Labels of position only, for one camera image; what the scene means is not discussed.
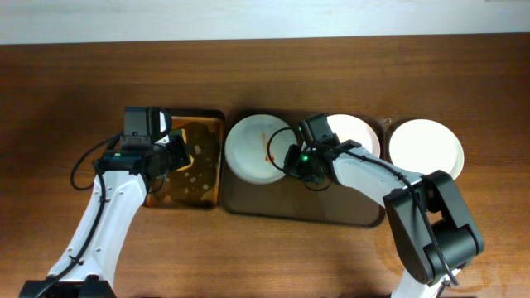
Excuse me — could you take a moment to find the yellow green sponge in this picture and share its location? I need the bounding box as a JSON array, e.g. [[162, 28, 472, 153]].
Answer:
[[172, 129, 193, 171]]

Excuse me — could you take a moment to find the white plate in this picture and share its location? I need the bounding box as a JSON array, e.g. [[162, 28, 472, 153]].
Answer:
[[388, 119, 465, 180], [224, 114, 298, 185], [327, 114, 381, 157]]

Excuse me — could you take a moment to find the white plate front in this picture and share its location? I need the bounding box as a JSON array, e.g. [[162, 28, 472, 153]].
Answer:
[[388, 119, 465, 180]]

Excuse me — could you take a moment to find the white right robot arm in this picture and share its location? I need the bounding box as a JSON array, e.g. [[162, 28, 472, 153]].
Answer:
[[282, 113, 484, 297]]

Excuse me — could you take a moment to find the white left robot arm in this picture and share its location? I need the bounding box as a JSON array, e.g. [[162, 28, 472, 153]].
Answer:
[[19, 107, 191, 298]]

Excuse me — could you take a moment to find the large brown serving tray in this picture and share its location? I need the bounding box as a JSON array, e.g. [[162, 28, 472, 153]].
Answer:
[[219, 109, 385, 228]]

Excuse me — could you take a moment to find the small black soapy tray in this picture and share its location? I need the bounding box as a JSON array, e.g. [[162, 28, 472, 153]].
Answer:
[[144, 108, 225, 209]]

